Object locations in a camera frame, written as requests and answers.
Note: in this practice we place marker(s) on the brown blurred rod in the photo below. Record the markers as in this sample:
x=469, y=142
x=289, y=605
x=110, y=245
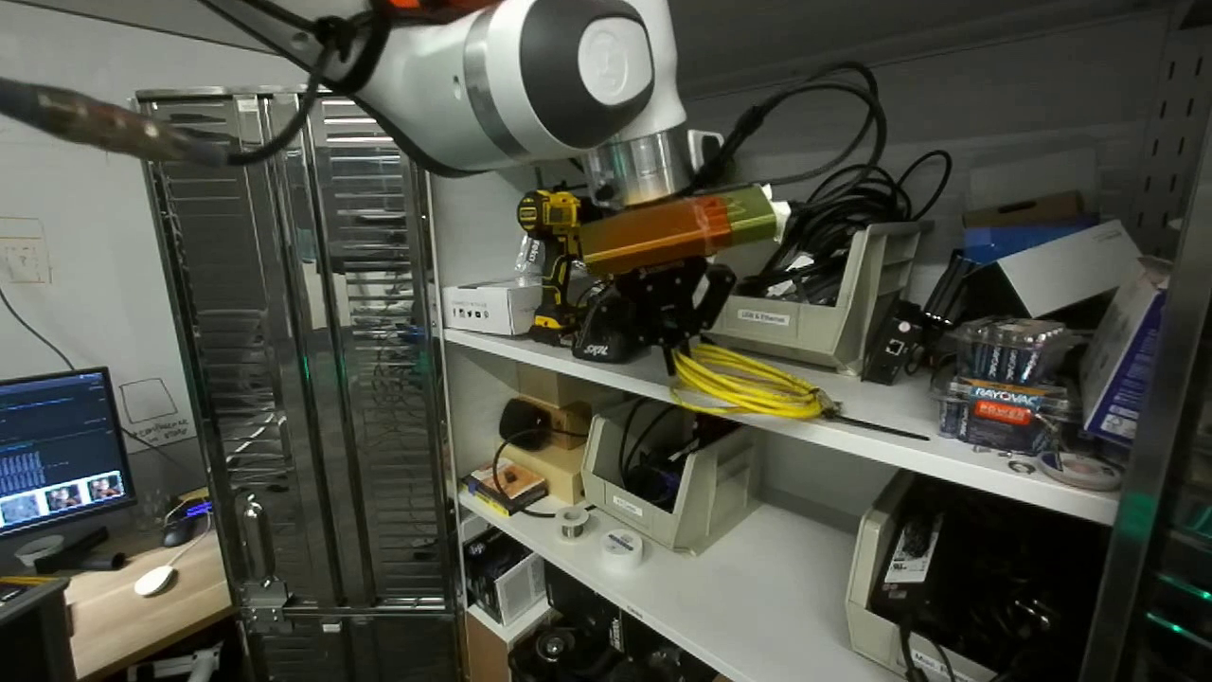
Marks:
x=100, y=118

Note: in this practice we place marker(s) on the black tool charger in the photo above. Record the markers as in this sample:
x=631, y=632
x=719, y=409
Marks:
x=602, y=329

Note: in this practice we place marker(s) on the white cardboard box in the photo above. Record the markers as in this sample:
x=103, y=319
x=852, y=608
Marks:
x=493, y=304

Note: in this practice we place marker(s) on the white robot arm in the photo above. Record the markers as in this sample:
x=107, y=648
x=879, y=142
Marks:
x=504, y=78

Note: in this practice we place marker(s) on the chrome slatted rack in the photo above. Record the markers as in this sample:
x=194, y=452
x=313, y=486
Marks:
x=315, y=354

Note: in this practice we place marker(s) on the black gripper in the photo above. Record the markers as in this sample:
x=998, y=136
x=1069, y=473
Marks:
x=665, y=285

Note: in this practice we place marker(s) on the white shelf unit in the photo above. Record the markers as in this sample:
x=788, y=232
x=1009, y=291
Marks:
x=783, y=555

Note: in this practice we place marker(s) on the grey storage bin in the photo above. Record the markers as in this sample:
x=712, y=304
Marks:
x=972, y=588

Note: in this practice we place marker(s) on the grey bin with black items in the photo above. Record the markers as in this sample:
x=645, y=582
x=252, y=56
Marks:
x=669, y=478

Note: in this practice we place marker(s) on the wooden desk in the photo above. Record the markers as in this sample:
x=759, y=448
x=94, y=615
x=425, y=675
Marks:
x=136, y=610

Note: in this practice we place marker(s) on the grey device on shelf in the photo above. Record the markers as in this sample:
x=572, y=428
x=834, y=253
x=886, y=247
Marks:
x=819, y=307

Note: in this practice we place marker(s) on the white computer mouse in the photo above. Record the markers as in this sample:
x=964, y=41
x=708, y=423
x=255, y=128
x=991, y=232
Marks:
x=154, y=582

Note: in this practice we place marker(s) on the battery pack with orange label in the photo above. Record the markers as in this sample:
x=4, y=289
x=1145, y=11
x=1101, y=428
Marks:
x=1006, y=409

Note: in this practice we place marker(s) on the clear tape roll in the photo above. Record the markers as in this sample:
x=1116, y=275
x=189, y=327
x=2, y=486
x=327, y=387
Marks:
x=1077, y=471

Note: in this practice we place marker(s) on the computer monitor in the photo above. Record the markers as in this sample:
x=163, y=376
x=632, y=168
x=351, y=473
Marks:
x=58, y=448

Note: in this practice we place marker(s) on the black round device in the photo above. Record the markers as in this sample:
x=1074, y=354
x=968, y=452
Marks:
x=524, y=423

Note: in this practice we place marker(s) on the blue and white box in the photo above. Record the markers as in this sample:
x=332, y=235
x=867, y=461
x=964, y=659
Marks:
x=1125, y=363

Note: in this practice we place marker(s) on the orange printed book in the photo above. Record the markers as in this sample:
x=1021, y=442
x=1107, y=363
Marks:
x=504, y=488

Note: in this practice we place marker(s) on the black power adapter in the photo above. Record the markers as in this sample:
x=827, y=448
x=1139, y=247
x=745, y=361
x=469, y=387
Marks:
x=902, y=341

